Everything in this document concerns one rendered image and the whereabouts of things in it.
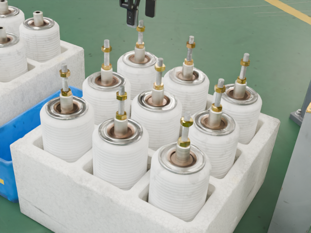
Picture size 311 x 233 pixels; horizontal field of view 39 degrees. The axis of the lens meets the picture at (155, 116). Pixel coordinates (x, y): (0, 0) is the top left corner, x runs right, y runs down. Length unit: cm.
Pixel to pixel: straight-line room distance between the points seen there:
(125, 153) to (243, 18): 131
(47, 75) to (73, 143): 33
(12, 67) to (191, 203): 54
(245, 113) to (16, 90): 50
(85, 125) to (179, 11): 122
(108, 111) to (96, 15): 102
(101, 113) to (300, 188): 40
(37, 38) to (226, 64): 70
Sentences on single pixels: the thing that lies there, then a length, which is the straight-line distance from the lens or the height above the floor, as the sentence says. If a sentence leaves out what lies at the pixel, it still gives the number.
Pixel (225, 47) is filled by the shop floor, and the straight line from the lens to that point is 164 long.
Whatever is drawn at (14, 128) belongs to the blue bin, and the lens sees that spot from 102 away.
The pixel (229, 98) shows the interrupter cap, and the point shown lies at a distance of 85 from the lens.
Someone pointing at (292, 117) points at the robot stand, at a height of 1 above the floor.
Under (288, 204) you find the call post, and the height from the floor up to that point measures 11.
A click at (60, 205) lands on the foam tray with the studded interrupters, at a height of 9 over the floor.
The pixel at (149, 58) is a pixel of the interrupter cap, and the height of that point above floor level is 25.
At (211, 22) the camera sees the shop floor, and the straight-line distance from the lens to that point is 185.
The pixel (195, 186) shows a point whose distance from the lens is 67.
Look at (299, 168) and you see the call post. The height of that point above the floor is 20.
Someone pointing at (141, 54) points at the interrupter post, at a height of 27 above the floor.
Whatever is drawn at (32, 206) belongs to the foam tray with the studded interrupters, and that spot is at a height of 4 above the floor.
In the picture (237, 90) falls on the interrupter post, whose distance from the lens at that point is 86.
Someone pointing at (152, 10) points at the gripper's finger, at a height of 35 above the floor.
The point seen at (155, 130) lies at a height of 22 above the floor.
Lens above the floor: 70
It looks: 35 degrees down
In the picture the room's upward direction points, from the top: 4 degrees clockwise
